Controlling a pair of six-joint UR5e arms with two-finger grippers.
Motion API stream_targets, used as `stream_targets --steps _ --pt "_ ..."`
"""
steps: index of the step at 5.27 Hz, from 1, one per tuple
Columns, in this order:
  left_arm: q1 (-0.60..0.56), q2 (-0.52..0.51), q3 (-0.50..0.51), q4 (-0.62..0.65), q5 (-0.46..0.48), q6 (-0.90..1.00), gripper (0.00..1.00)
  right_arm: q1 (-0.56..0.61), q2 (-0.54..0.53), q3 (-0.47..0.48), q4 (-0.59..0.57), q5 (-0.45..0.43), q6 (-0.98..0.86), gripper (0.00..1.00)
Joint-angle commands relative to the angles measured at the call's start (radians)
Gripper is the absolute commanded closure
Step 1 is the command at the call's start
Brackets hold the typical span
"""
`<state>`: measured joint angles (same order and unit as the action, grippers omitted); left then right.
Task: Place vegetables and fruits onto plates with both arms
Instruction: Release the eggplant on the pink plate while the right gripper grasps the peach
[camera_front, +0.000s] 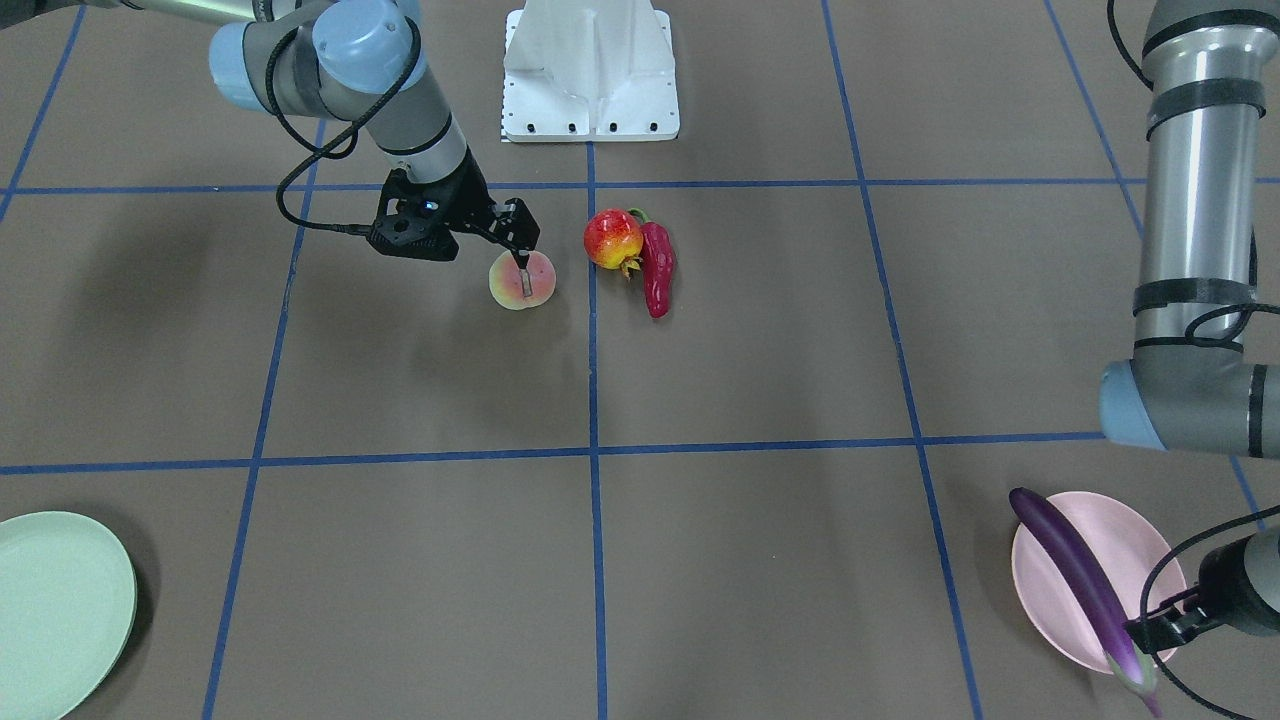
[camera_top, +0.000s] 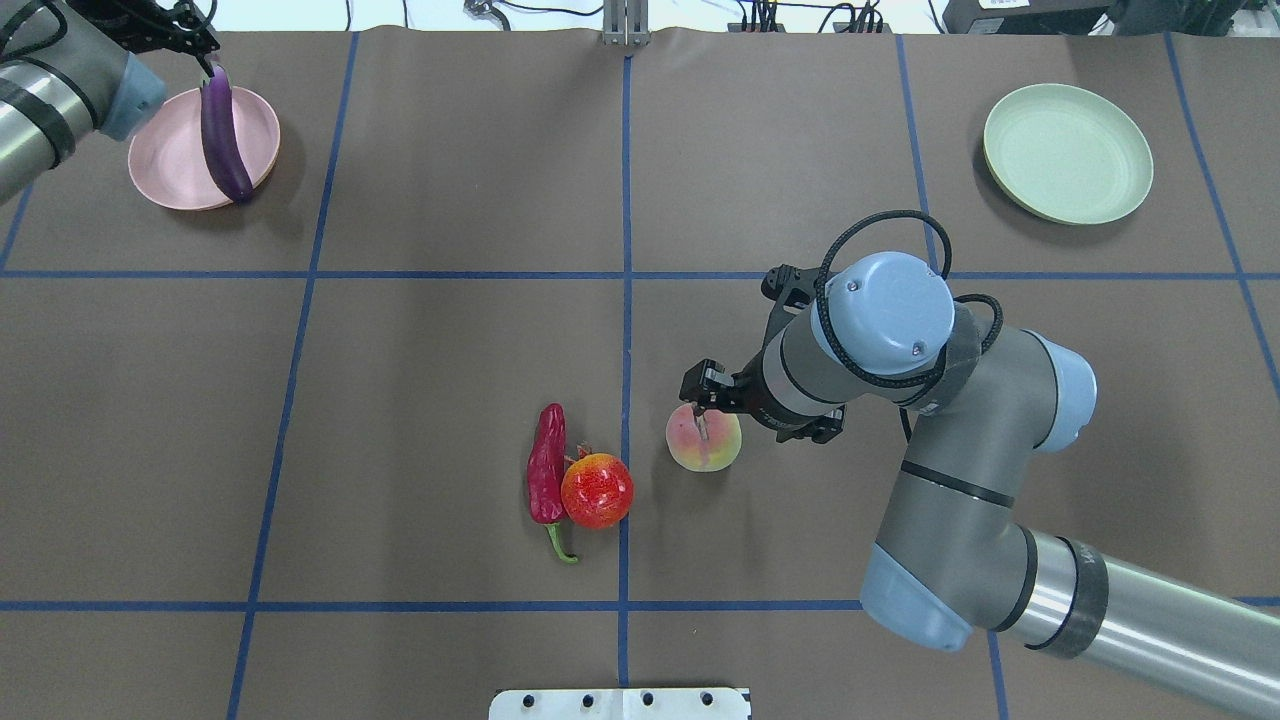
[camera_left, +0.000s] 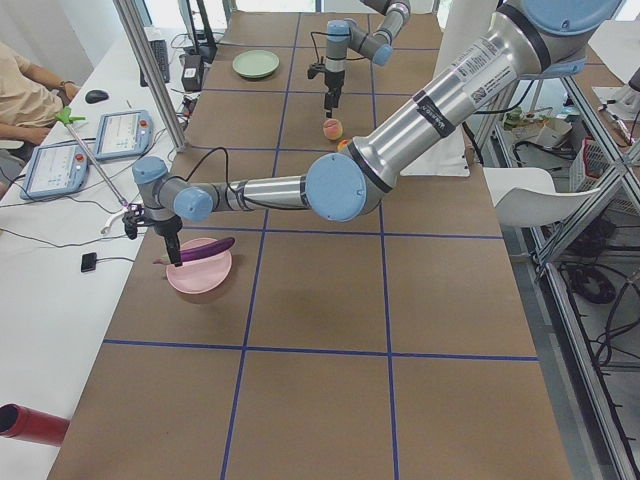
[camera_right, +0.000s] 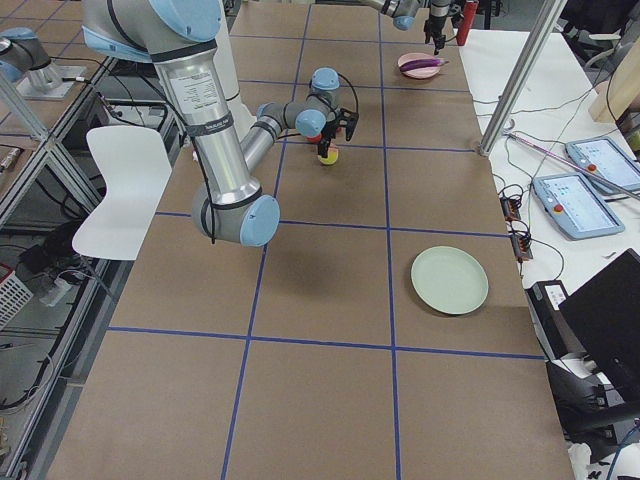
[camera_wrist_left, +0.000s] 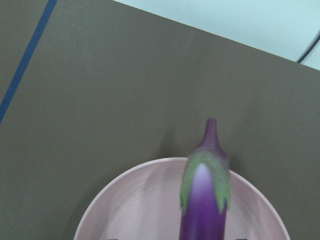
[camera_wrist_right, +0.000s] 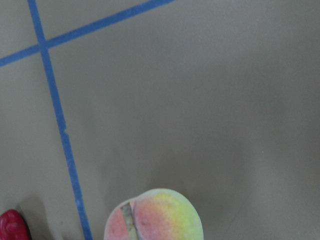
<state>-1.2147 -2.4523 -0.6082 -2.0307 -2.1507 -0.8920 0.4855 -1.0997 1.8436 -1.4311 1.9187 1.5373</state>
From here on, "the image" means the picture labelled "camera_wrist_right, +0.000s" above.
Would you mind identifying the yellow pink peach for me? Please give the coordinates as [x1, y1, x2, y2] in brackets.
[103, 188, 204, 240]

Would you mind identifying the red chili pepper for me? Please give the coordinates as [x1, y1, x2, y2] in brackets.
[0, 209, 30, 240]

